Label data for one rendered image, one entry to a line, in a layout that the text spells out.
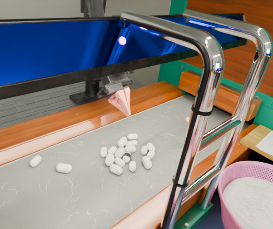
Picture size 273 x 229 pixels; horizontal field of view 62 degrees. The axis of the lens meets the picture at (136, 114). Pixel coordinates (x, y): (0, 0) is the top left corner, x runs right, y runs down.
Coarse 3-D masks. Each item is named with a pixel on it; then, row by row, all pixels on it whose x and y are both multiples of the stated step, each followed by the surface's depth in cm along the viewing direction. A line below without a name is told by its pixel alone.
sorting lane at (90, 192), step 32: (128, 128) 74; (160, 128) 76; (64, 160) 59; (96, 160) 60; (160, 160) 63; (0, 192) 49; (32, 192) 50; (64, 192) 51; (96, 192) 52; (128, 192) 53; (0, 224) 43; (32, 224) 44; (64, 224) 44; (96, 224) 45
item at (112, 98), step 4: (116, 92) 65; (120, 92) 65; (112, 96) 67; (116, 96) 66; (120, 96) 65; (124, 96) 66; (108, 100) 70; (112, 100) 69; (116, 100) 69; (120, 100) 66; (124, 100) 66; (112, 104) 69; (116, 104) 69; (124, 104) 66; (120, 108) 68; (124, 108) 67; (128, 108) 67; (124, 112) 68; (128, 112) 67
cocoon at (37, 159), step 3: (36, 156) 57; (39, 156) 57; (33, 159) 56; (36, 159) 56; (39, 159) 57; (30, 162) 55; (33, 162) 55; (36, 162) 56; (39, 162) 57; (30, 165) 56; (33, 165) 55
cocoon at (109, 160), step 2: (108, 154) 60; (110, 154) 60; (112, 154) 60; (106, 156) 60; (108, 156) 59; (110, 156) 59; (112, 156) 59; (106, 158) 59; (108, 158) 59; (110, 158) 59; (112, 158) 59; (106, 160) 58; (108, 160) 58; (110, 160) 58; (112, 160) 58; (106, 162) 58; (108, 162) 58; (110, 162) 58; (112, 162) 58; (106, 164) 58; (108, 164) 58; (110, 164) 58
